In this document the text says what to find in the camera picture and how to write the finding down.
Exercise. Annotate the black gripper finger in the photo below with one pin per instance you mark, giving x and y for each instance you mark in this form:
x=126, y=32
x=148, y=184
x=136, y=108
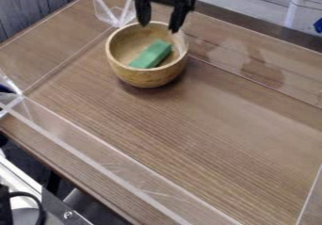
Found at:
x=143, y=11
x=178, y=15

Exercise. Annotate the metal bracket with screw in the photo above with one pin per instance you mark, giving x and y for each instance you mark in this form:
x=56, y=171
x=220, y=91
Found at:
x=60, y=214

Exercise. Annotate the clear acrylic table fence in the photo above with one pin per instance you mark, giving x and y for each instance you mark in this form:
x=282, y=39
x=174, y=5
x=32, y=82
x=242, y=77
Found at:
x=216, y=150

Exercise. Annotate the white bucket in background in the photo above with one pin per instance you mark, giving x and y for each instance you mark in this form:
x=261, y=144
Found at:
x=303, y=16

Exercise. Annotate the clear acrylic corner bracket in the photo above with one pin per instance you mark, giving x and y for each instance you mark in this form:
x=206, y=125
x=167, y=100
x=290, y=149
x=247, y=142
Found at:
x=115, y=16

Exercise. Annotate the green rectangular block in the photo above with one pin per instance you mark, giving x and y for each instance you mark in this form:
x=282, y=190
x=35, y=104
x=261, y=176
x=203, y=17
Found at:
x=152, y=55

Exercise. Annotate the brown wooden bowl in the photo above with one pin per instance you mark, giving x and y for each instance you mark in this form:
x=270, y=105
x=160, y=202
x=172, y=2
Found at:
x=128, y=41

